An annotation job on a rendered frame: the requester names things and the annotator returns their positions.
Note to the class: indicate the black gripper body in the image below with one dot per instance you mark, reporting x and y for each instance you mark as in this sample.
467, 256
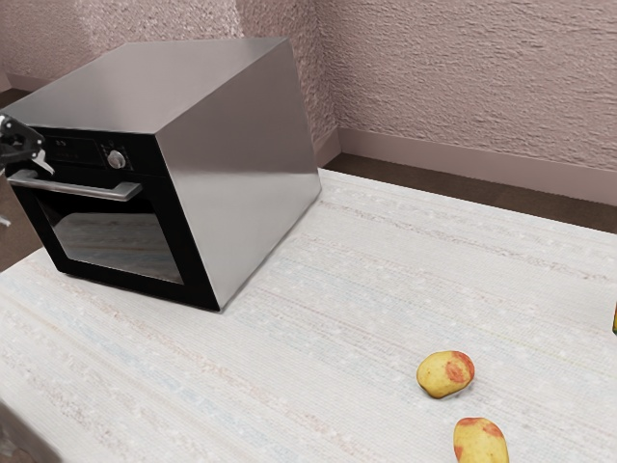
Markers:
8, 126

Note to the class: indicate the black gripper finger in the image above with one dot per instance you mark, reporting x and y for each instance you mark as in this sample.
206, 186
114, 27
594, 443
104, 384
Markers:
38, 153
4, 221

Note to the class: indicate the stainless steel oven black door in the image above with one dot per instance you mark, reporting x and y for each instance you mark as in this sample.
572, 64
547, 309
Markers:
202, 144

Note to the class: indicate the yellow red mottled fruit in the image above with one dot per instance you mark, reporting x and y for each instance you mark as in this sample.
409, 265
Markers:
444, 374
481, 441

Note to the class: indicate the yellow green fruit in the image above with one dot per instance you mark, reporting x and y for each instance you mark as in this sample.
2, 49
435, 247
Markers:
615, 319

